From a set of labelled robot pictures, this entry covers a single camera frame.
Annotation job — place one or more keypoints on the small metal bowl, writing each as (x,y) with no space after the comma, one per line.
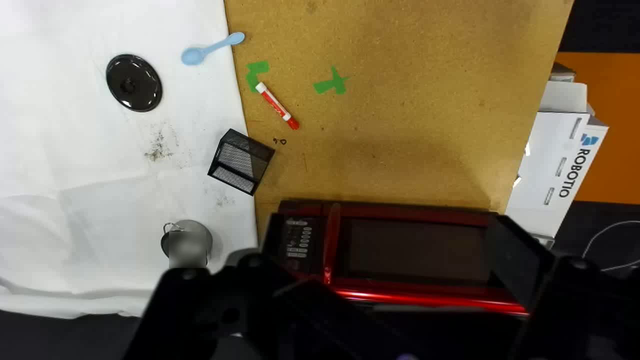
(186,244)

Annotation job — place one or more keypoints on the black mesh box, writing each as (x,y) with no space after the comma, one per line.
(234,171)

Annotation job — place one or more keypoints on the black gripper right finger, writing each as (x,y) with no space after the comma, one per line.
(586,312)

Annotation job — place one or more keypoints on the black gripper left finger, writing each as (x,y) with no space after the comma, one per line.
(193,312)

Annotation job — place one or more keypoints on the red and black microwave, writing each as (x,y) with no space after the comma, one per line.
(413,250)

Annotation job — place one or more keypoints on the black round lid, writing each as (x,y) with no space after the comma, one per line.
(135,82)

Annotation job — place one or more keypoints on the white paper sheet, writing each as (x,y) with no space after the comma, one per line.
(67,166)

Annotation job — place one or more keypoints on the red marker with white cap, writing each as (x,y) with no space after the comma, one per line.
(277,106)

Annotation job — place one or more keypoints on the green tape T mark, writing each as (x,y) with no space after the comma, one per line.
(331,84)

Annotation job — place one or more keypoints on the light blue plastic spoon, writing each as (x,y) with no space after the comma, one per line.
(195,56)

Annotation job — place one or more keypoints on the white Robotiq cardboard box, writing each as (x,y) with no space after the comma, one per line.
(561,172)

